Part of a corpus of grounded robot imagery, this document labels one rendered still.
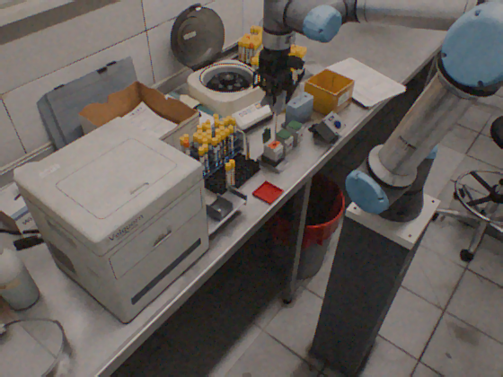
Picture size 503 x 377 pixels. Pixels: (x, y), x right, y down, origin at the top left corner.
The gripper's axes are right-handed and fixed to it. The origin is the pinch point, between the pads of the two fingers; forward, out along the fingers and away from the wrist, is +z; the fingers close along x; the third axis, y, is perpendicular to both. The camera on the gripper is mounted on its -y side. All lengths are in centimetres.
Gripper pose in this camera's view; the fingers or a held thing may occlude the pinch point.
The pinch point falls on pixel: (277, 109)
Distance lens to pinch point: 124.5
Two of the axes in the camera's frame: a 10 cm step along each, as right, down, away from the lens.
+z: -0.2, 7.2, 7.0
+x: 7.9, 4.4, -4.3
